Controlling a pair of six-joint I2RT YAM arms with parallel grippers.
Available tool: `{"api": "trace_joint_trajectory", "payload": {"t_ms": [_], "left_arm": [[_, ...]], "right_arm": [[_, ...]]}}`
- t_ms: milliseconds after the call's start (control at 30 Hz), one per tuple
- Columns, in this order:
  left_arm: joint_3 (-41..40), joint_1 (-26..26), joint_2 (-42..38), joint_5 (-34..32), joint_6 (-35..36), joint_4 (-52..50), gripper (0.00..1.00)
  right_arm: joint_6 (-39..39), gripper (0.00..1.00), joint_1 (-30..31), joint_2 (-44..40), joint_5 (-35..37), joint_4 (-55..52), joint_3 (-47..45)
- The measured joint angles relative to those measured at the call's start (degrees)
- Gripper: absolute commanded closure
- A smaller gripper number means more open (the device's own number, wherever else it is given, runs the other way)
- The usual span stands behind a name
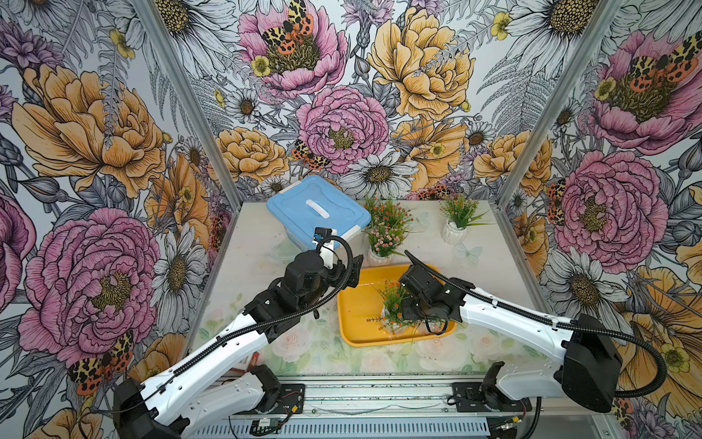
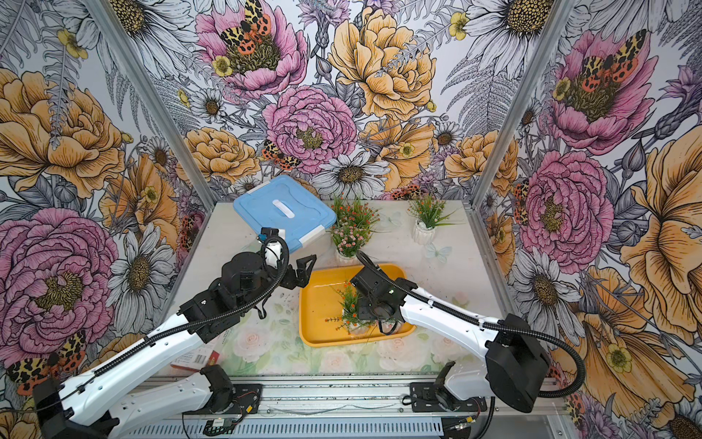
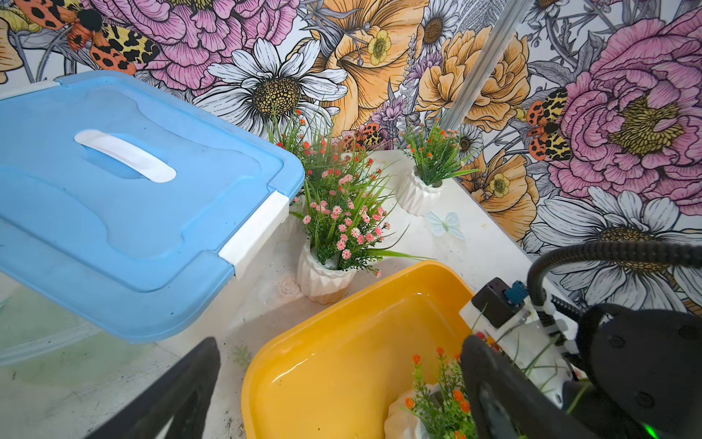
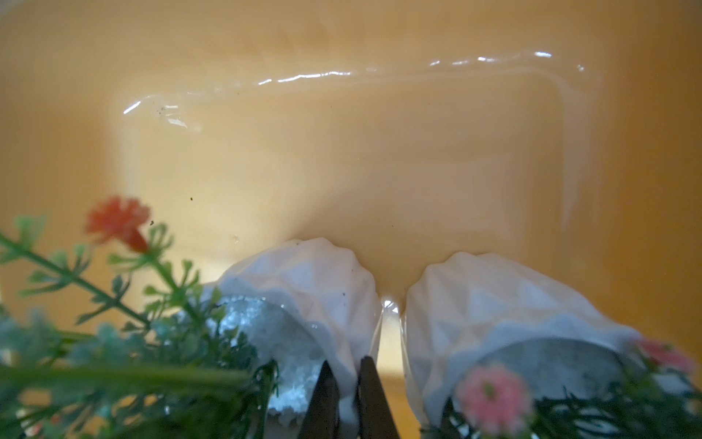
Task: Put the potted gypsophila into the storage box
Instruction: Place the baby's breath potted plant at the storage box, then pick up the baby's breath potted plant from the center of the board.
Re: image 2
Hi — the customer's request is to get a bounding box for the aluminium front rail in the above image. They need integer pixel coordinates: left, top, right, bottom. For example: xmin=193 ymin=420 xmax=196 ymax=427
xmin=109 ymin=374 xmax=571 ymax=424

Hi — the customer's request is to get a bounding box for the large pink potted gypsophila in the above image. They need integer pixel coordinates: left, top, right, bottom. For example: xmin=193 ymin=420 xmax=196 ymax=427
xmin=331 ymin=223 xmax=372 ymax=265

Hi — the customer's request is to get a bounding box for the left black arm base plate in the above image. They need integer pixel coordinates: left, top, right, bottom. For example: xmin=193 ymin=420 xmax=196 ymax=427
xmin=186 ymin=384 xmax=263 ymax=415

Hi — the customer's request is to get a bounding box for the red flower potted plant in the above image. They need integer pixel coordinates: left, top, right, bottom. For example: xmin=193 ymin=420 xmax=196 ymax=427
xmin=331 ymin=198 xmax=380 ymax=230

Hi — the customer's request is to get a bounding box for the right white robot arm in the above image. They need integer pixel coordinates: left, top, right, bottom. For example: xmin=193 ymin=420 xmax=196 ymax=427
xmin=351 ymin=252 xmax=587 ymax=413

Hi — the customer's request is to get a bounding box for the blue lidded storage box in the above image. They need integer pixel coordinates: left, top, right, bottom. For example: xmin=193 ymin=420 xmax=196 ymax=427
xmin=233 ymin=176 xmax=336 ymax=252

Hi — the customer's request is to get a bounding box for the yellow plastic tray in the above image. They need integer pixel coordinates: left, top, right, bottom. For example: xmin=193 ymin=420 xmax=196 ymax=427
xmin=299 ymin=265 xmax=416 ymax=348

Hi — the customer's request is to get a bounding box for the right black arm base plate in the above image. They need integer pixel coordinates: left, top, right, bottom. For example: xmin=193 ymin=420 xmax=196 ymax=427
xmin=401 ymin=382 xmax=488 ymax=414

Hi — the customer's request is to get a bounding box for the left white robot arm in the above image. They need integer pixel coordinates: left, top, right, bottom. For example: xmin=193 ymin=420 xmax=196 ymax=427
xmin=33 ymin=228 xmax=316 ymax=438

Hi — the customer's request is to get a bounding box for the green grass potted plant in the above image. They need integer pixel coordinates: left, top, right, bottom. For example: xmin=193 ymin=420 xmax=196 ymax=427
xmin=408 ymin=195 xmax=452 ymax=245

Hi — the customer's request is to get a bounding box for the orange flower potted plant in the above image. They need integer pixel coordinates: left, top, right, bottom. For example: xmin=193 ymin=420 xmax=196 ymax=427
xmin=325 ymin=282 xmax=372 ymax=337

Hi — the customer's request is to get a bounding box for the pink white small carton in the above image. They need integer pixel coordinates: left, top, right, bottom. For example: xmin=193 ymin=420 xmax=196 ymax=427
xmin=170 ymin=346 xmax=219 ymax=371

